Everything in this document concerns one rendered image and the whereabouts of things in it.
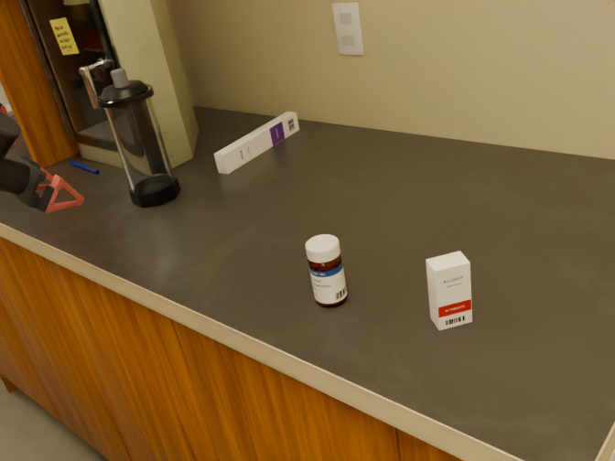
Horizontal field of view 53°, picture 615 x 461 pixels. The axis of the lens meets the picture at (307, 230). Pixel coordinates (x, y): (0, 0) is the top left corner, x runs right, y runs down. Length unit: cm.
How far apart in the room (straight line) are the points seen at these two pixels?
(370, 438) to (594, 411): 29
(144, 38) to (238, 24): 38
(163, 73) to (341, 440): 88
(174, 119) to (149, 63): 14
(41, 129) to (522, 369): 131
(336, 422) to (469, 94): 75
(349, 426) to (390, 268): 24
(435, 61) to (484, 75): 11
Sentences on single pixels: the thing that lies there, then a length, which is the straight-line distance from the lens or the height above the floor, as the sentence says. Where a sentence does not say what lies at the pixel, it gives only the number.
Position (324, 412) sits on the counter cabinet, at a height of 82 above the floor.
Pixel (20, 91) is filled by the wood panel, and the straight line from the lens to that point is 167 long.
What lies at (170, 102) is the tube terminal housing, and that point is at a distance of 144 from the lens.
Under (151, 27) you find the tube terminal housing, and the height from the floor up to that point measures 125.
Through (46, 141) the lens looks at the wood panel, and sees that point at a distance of 171.
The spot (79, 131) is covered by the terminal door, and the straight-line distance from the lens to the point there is 162.
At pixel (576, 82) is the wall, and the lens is 125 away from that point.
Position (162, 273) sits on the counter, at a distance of 105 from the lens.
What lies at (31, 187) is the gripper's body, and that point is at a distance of 117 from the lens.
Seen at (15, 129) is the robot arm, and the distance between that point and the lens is 113.
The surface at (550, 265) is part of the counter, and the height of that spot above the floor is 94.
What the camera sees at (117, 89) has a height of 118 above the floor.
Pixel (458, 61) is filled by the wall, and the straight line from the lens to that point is 133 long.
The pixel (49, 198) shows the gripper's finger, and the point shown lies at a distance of 116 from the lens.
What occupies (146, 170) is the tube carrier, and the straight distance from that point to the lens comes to 126.
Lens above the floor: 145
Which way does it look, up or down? 29 degrees down
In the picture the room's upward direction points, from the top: 11 degrees counter-clockwise
